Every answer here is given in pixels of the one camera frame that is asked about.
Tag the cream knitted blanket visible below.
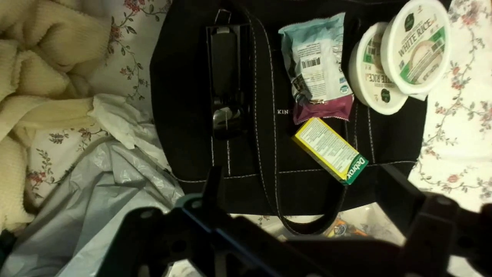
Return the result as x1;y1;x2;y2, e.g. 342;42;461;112
0;0;113;232

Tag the black object in clear package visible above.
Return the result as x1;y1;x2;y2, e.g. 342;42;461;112
206;24;253;141

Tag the yellow and green box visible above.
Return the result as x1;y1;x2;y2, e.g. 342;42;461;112
292;117;369;186

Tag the teal and purple snack bag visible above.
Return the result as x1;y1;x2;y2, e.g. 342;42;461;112
278;12;355;125

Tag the white rice cup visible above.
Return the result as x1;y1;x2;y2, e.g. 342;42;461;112
381;0;452;97
348;22;409;115

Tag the crumpled white tissue paper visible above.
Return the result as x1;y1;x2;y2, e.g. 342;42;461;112
87;93;172;170

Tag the grey plastic bag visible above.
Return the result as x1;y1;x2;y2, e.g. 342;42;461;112
0;140;186;277

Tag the black tote bag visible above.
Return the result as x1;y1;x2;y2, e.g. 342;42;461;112
150;0;452;236

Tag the orange packet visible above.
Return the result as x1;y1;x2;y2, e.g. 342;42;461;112
325;219;368;237

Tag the floral bed sheet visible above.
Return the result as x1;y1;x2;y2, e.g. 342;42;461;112
23;0;492;231

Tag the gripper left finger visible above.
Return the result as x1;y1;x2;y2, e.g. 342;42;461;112
96;166;319;277

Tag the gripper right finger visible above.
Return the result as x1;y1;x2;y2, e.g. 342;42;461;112
375;165;492;277

